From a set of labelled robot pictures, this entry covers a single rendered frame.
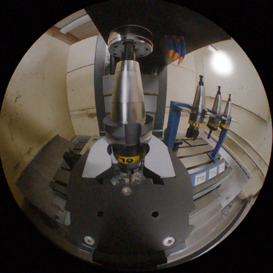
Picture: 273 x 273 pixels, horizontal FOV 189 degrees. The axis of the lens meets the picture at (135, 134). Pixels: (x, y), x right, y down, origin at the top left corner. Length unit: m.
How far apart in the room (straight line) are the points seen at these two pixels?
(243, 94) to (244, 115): 0.20
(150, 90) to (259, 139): 1.12
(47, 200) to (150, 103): 1.22
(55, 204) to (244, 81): 1.88
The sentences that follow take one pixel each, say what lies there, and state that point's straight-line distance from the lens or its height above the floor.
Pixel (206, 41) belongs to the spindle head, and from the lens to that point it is 0.47.
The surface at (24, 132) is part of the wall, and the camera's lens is 1.05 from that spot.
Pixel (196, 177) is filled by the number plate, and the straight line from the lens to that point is 0.43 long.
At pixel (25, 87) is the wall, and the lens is 1.13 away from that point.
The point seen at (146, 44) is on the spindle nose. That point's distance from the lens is 0.30.
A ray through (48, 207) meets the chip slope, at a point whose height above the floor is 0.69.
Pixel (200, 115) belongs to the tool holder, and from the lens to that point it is 0.27.
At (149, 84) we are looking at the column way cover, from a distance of 0.75.
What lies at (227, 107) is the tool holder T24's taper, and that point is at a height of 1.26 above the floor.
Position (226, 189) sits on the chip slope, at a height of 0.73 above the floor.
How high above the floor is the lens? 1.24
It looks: 29 degrees down
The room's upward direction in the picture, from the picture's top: straight up
